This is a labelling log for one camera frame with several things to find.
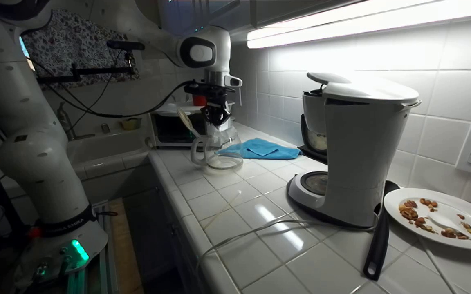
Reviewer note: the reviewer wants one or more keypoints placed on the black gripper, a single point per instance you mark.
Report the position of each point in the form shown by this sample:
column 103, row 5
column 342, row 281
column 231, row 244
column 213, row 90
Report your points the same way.
column 216, row 97

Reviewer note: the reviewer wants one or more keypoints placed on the white toaster oven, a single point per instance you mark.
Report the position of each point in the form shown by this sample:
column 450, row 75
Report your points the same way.
column 167, row 128

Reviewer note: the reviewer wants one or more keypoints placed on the under-cabinet light strip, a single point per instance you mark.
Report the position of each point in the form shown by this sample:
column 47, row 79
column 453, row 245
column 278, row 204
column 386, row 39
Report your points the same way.
column 365, row 16

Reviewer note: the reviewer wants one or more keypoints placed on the white plate with food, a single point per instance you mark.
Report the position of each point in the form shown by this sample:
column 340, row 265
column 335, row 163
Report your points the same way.
column 411, row 208

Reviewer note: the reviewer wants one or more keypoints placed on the glass coffee pot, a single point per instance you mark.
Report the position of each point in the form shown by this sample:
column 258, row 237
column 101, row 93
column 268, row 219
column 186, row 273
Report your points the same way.
column 219, row 147

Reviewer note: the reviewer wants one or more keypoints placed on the black handled utensil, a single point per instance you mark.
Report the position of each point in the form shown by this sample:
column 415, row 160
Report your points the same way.
column 378, row 247

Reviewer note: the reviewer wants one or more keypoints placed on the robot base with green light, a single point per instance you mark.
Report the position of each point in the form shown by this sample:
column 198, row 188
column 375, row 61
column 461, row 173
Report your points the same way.
column 49, row 257

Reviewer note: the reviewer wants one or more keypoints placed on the white coffee maker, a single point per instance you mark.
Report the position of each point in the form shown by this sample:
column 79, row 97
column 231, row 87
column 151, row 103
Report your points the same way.
column 361, row 118

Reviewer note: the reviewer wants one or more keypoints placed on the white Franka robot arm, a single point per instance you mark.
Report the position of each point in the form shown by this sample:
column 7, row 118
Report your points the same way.
column 34, row 152

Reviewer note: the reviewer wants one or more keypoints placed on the white upper cabinets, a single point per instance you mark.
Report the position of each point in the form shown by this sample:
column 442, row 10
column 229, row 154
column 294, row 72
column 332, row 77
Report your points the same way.
column 182, row 16

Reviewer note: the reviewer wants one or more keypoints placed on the white plastic spoon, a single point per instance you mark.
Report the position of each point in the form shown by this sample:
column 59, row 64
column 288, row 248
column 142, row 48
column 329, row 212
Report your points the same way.
column 447, row 222

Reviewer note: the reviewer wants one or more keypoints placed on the blue cloth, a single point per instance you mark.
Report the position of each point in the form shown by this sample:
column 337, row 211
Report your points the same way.
column 262, row 149

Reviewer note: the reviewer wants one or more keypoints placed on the red round lid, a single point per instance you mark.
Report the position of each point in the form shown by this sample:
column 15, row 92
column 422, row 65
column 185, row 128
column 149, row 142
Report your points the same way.
column 200, row 100

